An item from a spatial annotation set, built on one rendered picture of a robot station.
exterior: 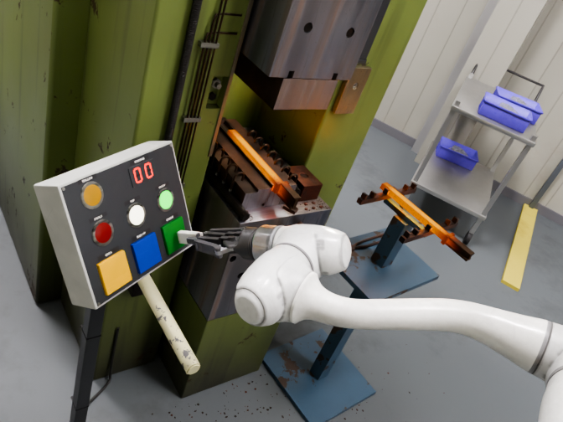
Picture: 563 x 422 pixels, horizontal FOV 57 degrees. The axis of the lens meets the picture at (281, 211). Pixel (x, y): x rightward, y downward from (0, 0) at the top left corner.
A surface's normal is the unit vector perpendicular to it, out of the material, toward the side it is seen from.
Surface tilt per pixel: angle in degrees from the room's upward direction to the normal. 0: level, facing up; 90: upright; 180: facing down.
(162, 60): 90
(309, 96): 90
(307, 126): 90
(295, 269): 4
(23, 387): 0
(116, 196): 60
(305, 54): 90
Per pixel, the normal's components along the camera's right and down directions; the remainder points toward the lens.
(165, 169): 0.86, 0.05
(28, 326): 0.30, -0.78
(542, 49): -0.47, 0.38
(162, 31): 0.54, 0.62
